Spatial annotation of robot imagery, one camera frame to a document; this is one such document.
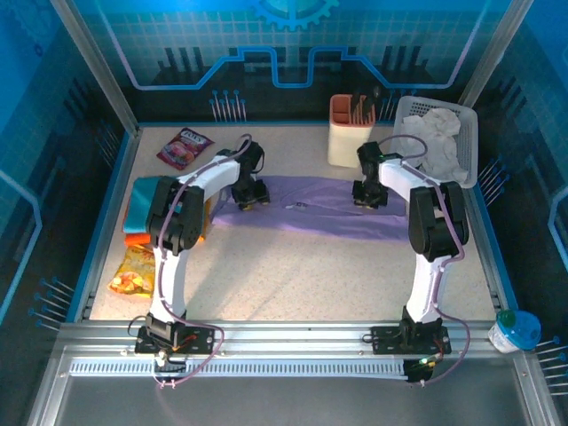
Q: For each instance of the purple printed t-shirt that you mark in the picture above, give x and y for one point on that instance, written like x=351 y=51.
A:
x=310 y=208

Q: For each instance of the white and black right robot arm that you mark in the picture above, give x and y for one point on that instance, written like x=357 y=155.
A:
x=426 y=284

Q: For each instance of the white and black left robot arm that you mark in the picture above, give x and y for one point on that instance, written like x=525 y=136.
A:
x=171 y=284

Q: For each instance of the yellow folded t-shirt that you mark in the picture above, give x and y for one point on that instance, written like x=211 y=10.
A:
x=213 y=208

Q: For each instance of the cream utensil holder orange insert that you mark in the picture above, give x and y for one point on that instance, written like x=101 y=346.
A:
x=346 y=142

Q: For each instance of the purple candy bag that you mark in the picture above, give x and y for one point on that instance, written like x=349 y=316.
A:
x=184 y=148

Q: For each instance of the white crumpled t-shirt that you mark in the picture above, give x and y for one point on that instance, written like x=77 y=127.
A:
x=439 y=137

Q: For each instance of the teal folded t-shirt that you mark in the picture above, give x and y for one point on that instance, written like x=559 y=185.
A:
x=137 y=204

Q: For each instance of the orange folded t-shirt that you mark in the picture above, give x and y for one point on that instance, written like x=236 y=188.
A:
x=137 y=239

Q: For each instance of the white perforated plastic basket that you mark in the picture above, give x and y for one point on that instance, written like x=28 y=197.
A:
x=468 y=124

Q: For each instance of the yellow orange snack bag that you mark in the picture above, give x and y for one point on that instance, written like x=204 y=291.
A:
x=131 y=270

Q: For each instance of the blue and white container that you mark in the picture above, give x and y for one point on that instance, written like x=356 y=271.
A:
x=515 y=330

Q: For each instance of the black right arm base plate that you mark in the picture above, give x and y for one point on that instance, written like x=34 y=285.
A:
x=384 y=339

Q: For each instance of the aluminium mounting rail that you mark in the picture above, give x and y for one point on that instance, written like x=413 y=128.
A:
x=293 y=339

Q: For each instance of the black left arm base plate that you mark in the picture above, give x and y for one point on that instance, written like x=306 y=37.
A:
x=202 y=341

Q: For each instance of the aluminium frame post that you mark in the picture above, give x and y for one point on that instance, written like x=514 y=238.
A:
x=497 y=53
x=95 y=66

